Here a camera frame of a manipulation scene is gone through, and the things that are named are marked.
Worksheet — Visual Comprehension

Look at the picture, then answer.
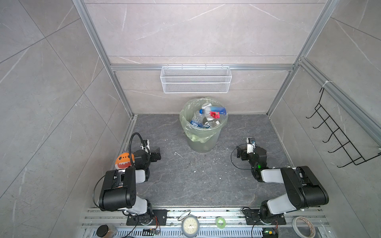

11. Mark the bottle green white blue label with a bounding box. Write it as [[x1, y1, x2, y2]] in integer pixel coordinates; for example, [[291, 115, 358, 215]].
[[205, 119, 221, 128]]

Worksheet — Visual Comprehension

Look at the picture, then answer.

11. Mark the Fiji bottle red flower label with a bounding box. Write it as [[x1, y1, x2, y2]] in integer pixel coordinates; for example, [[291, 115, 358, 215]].
[[200, 106, 227, 120]]

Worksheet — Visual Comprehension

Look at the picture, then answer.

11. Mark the bottle dark blue label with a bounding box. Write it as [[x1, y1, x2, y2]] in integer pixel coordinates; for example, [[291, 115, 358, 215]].
[[190, 110, 205, 128]]

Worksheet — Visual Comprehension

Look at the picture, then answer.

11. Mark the large bottle white yellow label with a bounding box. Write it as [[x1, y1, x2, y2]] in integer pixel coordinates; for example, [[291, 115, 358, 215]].
[[201, 103, 212, 112]]

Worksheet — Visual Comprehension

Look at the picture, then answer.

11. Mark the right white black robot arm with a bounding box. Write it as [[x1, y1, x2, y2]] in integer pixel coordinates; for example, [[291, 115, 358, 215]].
[[233, 143, 329, 224]]

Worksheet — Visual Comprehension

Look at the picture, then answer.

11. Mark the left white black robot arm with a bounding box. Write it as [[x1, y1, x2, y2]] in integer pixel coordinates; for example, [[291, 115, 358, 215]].
[[94, 148, 161, 219]]

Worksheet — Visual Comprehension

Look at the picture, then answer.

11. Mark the grey mesh waste bin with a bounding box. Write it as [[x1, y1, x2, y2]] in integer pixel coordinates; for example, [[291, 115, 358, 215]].
[[179, 97, 229, 153]]

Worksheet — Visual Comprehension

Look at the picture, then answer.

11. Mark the green plastic bin liner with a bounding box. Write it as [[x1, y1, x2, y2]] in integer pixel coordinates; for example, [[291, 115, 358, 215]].
[[179, 97, 228, 143]]

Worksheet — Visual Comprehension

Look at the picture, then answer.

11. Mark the orange shark plush toy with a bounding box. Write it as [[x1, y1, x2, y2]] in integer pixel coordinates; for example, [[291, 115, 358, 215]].
[[115, 152, 135, 170]]

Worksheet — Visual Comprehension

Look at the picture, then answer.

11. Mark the green tape roll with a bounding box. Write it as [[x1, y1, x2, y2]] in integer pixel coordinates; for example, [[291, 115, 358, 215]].
[[215, 217, 226, 229]]

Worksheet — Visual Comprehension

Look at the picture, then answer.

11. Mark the round grey dial timer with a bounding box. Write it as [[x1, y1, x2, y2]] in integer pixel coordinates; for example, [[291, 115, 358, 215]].
[[182, 215, 200, 238]]

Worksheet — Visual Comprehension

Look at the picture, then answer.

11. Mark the white tape roll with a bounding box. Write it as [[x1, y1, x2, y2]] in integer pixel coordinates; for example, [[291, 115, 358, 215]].
[[292, 216, 317, 238]]

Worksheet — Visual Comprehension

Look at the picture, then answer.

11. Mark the black lidded jar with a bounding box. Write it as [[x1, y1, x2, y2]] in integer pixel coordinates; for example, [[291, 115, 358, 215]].
[[96, 224, 118, 238]]

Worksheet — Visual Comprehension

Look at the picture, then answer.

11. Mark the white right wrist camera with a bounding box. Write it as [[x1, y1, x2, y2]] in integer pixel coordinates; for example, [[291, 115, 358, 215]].
[[247, 137, 256, 154]]

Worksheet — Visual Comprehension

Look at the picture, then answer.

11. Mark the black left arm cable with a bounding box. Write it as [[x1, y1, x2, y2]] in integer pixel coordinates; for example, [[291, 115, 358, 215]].
[[128, 132, 146, 167]]

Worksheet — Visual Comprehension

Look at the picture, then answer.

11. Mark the white wire wall basket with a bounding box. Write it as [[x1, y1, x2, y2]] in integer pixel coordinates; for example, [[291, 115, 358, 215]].
[[160, 66, 232, 94]]

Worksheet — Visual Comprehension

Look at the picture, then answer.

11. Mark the black wire hook rack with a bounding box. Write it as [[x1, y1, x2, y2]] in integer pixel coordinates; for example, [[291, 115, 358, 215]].
[[306, 87, 381, 168]]

